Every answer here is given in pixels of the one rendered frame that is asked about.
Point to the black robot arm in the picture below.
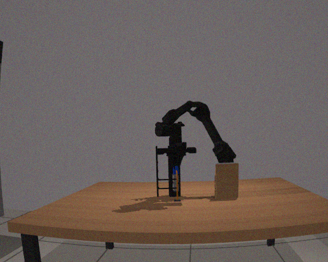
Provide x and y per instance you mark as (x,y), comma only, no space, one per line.
(222,150)

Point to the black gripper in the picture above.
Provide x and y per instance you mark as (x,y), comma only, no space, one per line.
(169,152)

